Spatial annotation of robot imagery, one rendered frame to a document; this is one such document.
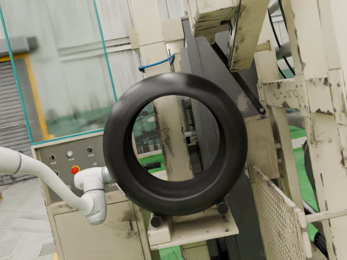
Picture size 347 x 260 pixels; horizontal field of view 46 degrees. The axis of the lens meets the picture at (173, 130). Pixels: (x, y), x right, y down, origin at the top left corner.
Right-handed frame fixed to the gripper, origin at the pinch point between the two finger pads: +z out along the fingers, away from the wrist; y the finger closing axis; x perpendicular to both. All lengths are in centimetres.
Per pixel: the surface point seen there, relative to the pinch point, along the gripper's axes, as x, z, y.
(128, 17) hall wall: -246, -73, 871
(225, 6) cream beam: -59, 41, -68
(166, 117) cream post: -23.3, 11.4, -6.3
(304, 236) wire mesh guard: 13, 47, -93
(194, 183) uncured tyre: 9.4, 18.8, -17.5
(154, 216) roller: 13.7, 0.2, -42.2
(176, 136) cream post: -13.0, 14.7, -6.3
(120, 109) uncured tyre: -32, -4, -45
